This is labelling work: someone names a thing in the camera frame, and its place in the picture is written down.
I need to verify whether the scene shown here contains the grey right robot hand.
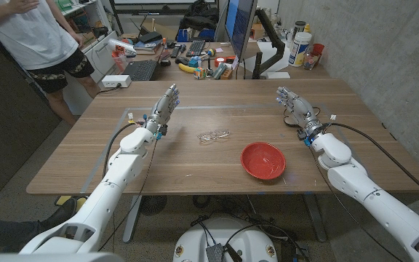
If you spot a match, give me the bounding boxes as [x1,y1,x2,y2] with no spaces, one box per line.
[276,86,325,143]

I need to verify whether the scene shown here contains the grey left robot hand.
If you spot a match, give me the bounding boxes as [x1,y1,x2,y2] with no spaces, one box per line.
[142,83,181,141]

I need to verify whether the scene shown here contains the red bowl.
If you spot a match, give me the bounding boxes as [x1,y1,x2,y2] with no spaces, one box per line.
[240,141,287,181]

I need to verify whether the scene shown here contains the wooden desk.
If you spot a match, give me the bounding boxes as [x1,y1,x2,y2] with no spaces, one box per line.
[120,40,332,82]

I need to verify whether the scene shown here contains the flat white box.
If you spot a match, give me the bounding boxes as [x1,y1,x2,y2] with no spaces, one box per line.
[266,71,291,80]

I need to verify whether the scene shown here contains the black laptop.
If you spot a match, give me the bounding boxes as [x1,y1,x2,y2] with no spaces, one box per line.
[121,49,167,82]

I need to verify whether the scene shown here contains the clear plastic cup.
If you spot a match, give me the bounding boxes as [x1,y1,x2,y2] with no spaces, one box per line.
[303,49,322,71]

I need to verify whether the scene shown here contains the yellow banana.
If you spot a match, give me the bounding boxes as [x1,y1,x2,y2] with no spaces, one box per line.
[178,63,198,74]

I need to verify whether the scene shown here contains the white power strip box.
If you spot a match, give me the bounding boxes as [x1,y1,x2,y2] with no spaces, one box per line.
[101,74,132,89]

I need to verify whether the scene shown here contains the white canister blue label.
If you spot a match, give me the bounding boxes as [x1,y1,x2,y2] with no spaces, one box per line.
[288,31,313,68]

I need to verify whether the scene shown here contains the black remote control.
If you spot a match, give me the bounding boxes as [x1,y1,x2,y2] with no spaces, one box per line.
[169,44,188,59]

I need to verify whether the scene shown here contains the white paper sheet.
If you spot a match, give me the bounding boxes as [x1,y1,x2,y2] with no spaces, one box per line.
[255,40,293,74]

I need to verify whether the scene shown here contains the teal grey tool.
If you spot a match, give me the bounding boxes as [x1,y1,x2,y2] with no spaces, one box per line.
[212,62,228,79]

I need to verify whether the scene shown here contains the black keyboard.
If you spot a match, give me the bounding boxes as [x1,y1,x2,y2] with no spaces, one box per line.
[185,39,207,57]

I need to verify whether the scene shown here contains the stack of books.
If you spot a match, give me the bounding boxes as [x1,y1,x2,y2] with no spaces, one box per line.
[133,31,164,51]

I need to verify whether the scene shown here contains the white tube red print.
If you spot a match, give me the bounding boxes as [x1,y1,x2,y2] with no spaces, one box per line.
[107,38,137,57]

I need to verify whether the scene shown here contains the white cabinet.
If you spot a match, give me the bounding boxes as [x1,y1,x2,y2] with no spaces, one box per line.
[55,31,120,116]

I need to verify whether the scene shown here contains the jar with black lid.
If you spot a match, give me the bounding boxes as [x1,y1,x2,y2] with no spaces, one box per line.
[292,20,307,36]

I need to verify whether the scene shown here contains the blue bag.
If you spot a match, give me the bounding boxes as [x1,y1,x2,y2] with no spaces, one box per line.
[176,28,217,43]

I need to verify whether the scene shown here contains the brown cardboard box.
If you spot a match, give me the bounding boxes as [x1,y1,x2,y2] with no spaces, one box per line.
[251,23,267,40]

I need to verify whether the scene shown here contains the round black floor fan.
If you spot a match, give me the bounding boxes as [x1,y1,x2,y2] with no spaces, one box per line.
[139,195,168,217]

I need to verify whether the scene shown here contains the black backpack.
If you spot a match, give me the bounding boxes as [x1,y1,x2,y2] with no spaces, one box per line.
[178,0,220,32]

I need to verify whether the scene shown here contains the computer monitor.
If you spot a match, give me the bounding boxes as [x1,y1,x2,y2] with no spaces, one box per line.
[224,0,258,61]

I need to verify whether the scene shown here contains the grey table leg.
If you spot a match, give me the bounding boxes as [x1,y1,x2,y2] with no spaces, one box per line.
[122,195,143,244]
[302,192,329,243]

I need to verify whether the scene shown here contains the white shelf with clutter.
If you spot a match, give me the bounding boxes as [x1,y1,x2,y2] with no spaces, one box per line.
[51,0,109,52]

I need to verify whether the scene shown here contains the yellow flat floor pad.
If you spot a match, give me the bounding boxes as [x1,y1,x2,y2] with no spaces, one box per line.
[54,195,87,212]

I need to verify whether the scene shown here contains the white robot torso base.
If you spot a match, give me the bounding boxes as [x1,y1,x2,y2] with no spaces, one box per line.
[172,217,279,262]

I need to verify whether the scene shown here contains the person in white t-shirt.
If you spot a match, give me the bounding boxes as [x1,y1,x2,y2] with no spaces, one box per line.
[0,0,101,127]

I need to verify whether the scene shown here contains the white robot chest edge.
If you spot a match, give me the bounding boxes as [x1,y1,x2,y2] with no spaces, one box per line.
[0,251,125,262]

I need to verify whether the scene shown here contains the seated person dark trousers leg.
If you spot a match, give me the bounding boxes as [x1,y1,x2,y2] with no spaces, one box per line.
[0,198,78,252]

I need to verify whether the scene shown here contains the clear frame glasses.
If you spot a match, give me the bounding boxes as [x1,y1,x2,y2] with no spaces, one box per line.
[196,129,231,143]

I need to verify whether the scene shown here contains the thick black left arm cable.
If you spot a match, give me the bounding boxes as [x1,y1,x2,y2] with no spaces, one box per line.
[102,122,145,179]

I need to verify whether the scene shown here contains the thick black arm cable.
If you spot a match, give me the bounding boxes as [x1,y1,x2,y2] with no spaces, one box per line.
[102,122,145,179]
[322,122,419,205]

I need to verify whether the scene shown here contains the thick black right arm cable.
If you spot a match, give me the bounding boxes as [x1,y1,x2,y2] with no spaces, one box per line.
[322,122,419,205]

